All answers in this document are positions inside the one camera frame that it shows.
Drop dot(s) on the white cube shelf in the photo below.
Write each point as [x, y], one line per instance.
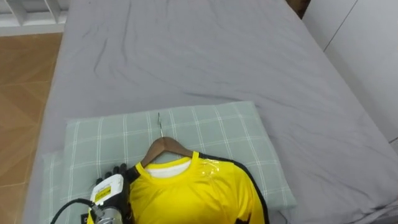
[31, 18]

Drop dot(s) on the white cabinet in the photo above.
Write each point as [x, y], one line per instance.
[367, 46]

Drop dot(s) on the grey bed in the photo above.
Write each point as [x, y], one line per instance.
[199, 56]

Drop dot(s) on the yellow shirt with black trim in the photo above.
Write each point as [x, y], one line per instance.
[192, 196]

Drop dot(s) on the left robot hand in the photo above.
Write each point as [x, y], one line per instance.
[109, 188]

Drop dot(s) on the green checked pillow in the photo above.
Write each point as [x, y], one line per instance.
[224, 124]

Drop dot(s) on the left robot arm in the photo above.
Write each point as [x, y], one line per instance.
[109, 216]

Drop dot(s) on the brown wooden clothes hanger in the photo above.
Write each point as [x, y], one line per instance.
[164, 145]

